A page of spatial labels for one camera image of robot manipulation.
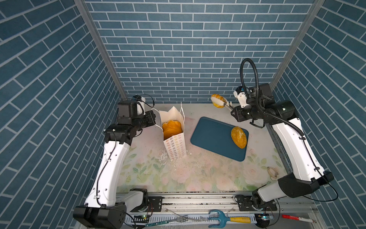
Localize metal tongs white tips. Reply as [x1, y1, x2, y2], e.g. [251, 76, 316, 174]
[211, 97, 234, 111]

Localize sesame oval bread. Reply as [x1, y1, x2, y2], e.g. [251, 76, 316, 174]
[231, 127, 247, 149]

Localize large sugared twisted bun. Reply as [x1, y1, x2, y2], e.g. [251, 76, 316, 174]
[162, 120, 183, 140]

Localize white paper bag with pattern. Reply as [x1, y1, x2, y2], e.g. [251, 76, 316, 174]
[153, 104, 187, 161]

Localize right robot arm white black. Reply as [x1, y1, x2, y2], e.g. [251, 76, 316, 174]
[231, 84, 334, 210]

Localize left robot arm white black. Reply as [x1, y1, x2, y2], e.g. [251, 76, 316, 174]
[73, 95, 156, 229]

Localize teal rectangular tray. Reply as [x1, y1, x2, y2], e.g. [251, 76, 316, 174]
[191, 117, 247, 162]

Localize red white marker pen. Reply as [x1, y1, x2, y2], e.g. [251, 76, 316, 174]
[282, 214, 316, 223]

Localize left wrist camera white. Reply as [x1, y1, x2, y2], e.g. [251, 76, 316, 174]
[132, 95, 146, 115]

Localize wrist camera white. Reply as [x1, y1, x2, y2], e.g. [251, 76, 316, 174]
[234, 86, 248, 108]
[132, 95, 146, 115]

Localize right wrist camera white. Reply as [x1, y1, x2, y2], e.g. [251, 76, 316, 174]
[234, 86, 248, 108]

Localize black corrugated cable hose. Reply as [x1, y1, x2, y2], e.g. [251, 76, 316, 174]
[240, 58, 306, 138]

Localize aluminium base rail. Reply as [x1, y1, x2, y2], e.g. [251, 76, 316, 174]
[148, 191, 318, 214]

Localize metal fork green handle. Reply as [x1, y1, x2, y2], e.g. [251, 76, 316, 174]
[145, 215, 189, 228]

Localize teal garden fork yellow handle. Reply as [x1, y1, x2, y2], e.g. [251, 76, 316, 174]
[208, 210, 251, 229]

